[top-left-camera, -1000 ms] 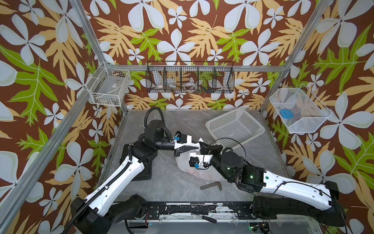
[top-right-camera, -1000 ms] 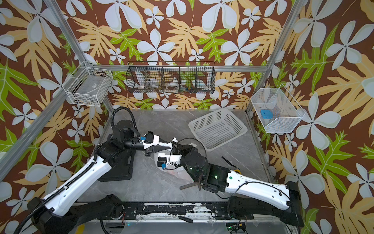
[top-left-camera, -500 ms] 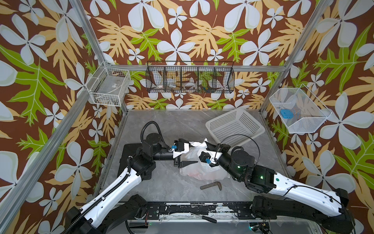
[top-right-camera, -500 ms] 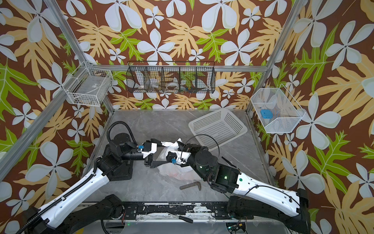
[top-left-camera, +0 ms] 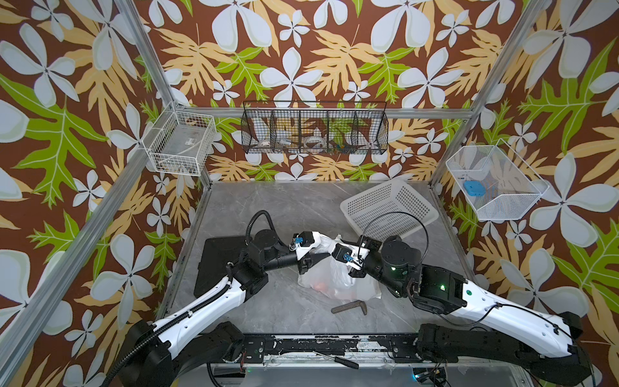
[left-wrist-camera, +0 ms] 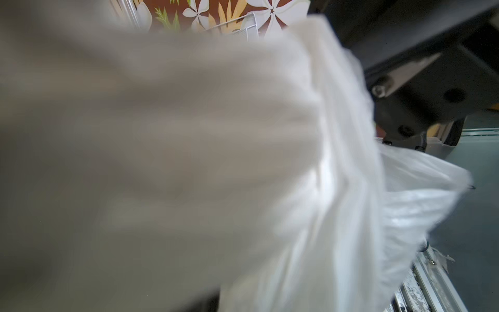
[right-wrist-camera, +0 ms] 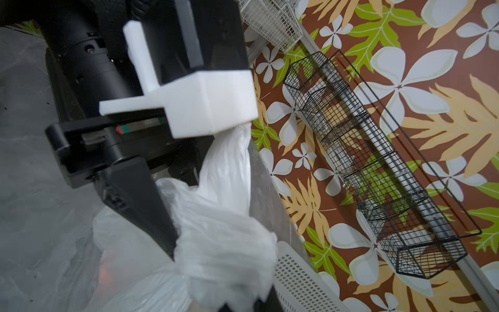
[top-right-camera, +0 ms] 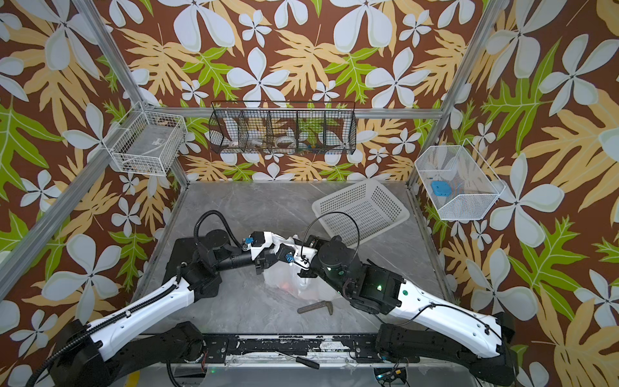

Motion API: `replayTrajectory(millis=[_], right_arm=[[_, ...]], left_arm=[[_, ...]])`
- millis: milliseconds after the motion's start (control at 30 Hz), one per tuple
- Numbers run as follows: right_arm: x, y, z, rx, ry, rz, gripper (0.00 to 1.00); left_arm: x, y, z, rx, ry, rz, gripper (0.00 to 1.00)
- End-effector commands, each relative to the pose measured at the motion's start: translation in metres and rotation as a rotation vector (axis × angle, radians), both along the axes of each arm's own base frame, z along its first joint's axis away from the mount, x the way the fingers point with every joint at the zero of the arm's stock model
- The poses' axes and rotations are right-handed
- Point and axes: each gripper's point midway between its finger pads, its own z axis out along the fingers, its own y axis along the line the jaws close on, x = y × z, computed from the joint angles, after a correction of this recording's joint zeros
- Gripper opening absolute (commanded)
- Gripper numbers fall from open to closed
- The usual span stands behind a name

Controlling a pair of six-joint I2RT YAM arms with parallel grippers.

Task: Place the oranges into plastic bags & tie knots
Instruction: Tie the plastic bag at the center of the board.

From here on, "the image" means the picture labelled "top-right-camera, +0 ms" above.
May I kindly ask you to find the white plastic bag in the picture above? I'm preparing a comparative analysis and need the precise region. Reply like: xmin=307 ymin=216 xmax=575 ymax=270
xmin=263 ymin=237 xmax=310 ymax=299

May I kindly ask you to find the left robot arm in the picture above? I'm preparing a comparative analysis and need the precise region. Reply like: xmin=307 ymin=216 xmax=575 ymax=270
xmin=26 ymin=210 xmax=307 ymax=386

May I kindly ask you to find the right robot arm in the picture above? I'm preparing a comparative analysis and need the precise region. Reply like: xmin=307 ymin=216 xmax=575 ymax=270
xmin=284 ymin=237 xmax=517 ymax=386

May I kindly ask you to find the white plastic perforated basket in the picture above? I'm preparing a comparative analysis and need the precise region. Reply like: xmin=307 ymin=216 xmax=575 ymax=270
xmin=312 ymin=180 xmax=409 ymax=248

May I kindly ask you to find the brown L-shaped metal piece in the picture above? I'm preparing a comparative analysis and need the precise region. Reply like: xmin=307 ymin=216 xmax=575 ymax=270
xmin=297 ymin=301 xmax=334 ymax=315

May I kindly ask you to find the black tool case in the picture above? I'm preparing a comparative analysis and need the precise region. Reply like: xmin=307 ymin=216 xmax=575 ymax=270
xmin=161 ymin=238 xmax=212 ymax=285

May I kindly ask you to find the blue object in basket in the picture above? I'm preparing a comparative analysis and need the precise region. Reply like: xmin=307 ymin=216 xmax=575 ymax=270
xmin=430 ymin=181 xmax=452 ymax=198

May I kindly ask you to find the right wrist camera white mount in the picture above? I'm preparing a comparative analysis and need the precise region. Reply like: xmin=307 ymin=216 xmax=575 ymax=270
xmin=283 ymin=244 xmax=316 ymax=269

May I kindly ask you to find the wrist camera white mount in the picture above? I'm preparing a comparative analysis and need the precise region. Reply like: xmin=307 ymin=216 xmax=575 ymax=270
xmin=242 ymin=232 xmax=293 ymax=260
xmin=283 ymin=244 xmax=316 ymax=269

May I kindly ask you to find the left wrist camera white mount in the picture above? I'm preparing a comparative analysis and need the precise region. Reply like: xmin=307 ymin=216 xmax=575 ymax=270
xmin=242 ymin=232 xmax=293 ymax=260

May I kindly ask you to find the black screwdriver on rail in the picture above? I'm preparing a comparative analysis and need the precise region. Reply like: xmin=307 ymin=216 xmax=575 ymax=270
xmin=277 ymin=352 xmax=320 ymax=370

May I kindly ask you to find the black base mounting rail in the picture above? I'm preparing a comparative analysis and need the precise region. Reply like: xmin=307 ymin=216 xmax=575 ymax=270
xmin=179 ymin=333 xmax=398 ymax=366

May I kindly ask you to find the black wire basket centre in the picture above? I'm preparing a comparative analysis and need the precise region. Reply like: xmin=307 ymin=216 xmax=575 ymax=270
xmin=207 ymin=101 xmax=358 ymax=155

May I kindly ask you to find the white wire basket left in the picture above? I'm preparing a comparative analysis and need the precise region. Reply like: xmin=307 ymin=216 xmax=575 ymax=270
xmin=106 ymin=103 xmax=187 ymax=177

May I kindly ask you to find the white wire basket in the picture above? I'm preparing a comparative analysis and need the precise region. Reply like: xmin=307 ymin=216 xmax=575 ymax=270
xmin=414 ymin=140 xmax=506 ymax=223
xmin=106 ymin=103 xmax=187 ymax=177

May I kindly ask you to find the white wire basket right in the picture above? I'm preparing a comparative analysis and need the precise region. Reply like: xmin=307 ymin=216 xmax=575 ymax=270
xmin=414 ymin=140 xmax=506 ymax=223

